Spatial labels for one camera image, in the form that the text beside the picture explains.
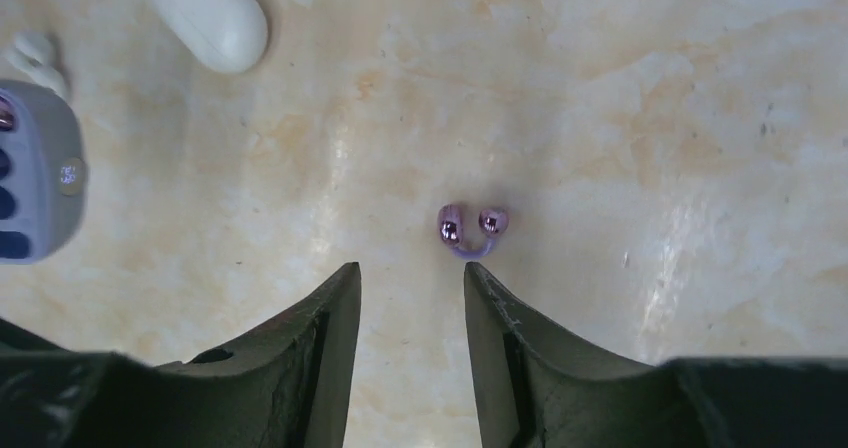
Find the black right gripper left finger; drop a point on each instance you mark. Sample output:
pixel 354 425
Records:
pixel 284 383

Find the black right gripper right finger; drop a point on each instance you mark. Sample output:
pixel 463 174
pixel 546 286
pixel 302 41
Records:
pixel 537 384

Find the lavender charging case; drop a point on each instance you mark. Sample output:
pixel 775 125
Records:
pixel 44 174

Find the white oval charging case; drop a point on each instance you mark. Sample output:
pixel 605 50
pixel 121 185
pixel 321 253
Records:
pixel 225 36

